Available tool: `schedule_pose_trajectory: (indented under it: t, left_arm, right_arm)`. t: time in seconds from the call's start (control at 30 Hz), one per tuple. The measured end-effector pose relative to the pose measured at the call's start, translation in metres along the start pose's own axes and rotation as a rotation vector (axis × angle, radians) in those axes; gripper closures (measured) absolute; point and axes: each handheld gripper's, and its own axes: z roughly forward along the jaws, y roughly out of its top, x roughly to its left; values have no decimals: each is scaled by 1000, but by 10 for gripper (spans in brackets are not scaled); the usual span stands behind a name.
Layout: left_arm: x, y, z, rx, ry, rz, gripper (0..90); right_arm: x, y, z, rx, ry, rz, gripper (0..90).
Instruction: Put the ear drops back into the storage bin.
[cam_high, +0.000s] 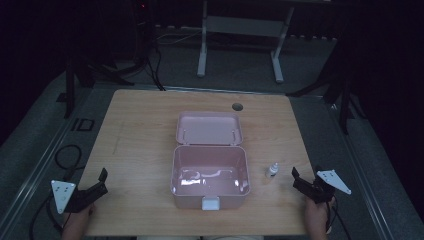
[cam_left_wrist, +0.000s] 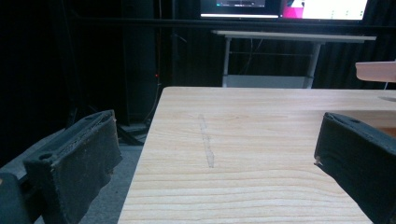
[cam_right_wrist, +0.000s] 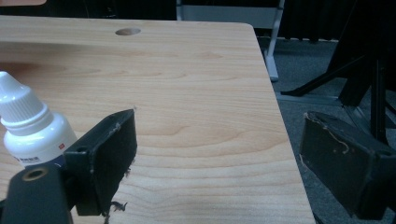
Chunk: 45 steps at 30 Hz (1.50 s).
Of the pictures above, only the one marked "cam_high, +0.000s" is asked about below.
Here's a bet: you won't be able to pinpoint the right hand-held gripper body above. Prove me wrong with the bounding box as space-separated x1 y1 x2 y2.
304 165 352 205

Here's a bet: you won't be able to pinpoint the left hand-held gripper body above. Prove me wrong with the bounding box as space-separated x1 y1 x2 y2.
50 179 101 215

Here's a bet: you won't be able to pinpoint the small white dropper bottle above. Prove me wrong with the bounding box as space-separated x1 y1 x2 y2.
265 162 280 179

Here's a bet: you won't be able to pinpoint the pink plastic box with lid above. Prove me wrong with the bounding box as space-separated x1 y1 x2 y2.
170 110 251 212

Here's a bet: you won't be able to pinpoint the person's left hand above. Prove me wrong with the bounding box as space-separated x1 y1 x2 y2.
77 203 97 224

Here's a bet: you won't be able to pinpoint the person's right hand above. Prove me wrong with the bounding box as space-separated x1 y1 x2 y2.
304 195 336 234

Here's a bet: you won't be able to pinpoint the black tripod stand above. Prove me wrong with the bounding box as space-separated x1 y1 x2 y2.
55 49 136 120
285 43 368 136

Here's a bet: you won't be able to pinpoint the right hand-held gripper black cable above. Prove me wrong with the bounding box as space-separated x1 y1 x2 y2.
326 196 352 240

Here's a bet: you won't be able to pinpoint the hand-held gripper black cable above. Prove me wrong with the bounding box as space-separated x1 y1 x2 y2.
326 196 352 240
29 194 68 240

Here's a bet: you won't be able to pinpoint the left hand-held gripper black cable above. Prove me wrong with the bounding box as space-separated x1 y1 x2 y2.
29 194 68 240

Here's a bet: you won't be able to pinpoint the black looped floor cable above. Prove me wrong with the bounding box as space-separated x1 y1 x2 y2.
54 143 84 181

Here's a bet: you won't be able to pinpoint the black hanging cables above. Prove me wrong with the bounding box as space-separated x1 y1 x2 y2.
133 0 167 92

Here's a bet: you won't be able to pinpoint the white metal desk frame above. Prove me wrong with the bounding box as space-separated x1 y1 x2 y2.
196 0 296 85

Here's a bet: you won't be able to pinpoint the white floor cable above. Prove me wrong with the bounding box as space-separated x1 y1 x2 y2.
155 29 203 46

